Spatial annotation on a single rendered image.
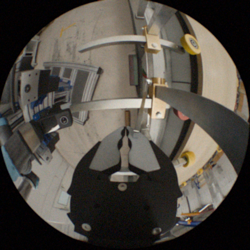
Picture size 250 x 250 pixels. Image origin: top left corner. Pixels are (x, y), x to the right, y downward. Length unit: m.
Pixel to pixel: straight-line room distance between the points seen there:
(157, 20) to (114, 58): 0.98
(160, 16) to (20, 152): 0.44
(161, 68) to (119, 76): 0.69
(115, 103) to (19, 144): 0.29
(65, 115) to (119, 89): 0.96
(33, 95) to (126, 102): 0.41
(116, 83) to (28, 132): 1.06
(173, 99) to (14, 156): 0.34
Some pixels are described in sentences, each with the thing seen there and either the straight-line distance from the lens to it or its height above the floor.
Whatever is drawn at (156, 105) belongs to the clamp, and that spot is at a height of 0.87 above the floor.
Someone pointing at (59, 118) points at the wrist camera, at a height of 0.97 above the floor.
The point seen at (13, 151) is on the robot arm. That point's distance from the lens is 0.22.
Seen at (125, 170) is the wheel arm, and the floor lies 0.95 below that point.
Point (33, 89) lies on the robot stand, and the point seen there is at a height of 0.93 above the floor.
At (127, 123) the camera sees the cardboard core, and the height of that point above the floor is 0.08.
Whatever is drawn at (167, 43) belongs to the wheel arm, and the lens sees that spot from 0.37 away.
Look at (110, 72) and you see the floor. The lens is 1.13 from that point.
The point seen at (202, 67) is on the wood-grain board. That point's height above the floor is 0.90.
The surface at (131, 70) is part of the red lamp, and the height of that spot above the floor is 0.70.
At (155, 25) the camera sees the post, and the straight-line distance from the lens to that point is 0.31.
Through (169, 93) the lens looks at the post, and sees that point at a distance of 0.16.
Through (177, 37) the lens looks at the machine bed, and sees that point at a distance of 0.58.
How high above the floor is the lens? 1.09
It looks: 61 degrees down
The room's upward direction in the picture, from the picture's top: 176 degrees counter-clockwise
